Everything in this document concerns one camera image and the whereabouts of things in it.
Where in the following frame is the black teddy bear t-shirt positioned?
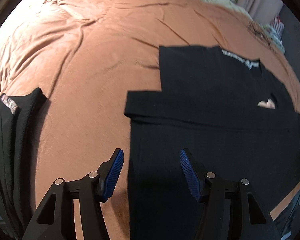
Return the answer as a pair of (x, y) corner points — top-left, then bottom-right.
(125, 46), (300, 239)

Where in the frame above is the folded black printed garment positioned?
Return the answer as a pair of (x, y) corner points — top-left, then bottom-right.
(0, 88), (47, 239)

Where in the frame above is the salmon orange blanket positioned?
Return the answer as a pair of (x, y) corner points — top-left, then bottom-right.
(0, 0), (300, 239)

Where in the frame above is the pink curtain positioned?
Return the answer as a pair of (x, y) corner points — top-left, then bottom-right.
(237, 0), (283, 24)

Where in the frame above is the black coiled cable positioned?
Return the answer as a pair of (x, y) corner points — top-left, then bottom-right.
(246, 22), (276, 49)

